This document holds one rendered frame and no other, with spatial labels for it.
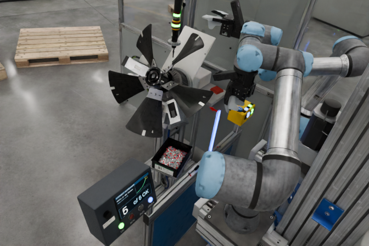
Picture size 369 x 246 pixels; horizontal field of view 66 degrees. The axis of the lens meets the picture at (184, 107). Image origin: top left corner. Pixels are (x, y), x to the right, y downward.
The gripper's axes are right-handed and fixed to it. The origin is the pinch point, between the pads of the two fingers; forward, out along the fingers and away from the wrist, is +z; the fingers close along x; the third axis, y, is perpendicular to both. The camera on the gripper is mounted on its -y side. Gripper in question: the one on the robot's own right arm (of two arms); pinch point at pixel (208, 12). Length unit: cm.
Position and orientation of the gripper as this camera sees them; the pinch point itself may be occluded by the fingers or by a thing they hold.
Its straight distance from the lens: 141.8
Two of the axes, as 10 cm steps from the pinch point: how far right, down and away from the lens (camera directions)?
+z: -8.7, -3.6, 3.3
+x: 4.8, -4.9, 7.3
